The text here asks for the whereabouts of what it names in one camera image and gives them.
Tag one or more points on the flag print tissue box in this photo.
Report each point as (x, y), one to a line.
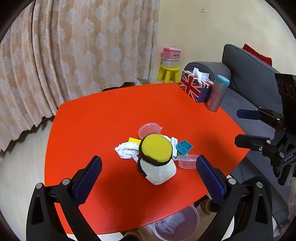
(192, 87)

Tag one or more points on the yellow and white cloth pouch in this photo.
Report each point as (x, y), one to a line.
(156, 148)

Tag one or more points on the white tissue in box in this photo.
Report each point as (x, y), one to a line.
(201, 74)

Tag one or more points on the crumpled white tissue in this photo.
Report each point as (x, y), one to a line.
(126, 150)

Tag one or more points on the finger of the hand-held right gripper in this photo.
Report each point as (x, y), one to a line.
(246, 113)
(249, 141)

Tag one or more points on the white storage box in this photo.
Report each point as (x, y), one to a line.
(170, 63)

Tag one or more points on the grey bottle teal lid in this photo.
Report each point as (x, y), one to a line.
(216, 95)

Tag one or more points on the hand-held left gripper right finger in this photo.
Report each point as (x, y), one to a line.
(208, 176)

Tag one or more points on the teal cube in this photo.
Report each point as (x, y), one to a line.
(184, 146)

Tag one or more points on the clear plastic bin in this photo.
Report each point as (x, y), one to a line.
(187, 222)

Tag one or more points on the crumpled white paper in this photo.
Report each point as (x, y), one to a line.
(171, 223)

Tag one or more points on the pink storage box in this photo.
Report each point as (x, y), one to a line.
(171, 53)

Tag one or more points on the yellow plastic stool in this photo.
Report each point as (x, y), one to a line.
(168, 71)

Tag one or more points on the beige patterned curtain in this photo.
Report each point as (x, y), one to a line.
(69, 46)

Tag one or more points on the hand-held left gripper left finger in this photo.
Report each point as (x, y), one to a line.
(89, 176)

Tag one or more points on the red cushion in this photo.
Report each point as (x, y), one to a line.
(257, 54)

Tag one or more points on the grey sofa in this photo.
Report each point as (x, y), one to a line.
(242, 69)

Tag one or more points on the white cardboard box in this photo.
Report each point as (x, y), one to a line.
(174, 140)

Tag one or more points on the yellow toy block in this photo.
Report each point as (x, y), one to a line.
(133, 140)

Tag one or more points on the red table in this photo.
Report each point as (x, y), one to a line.
(104, 120)

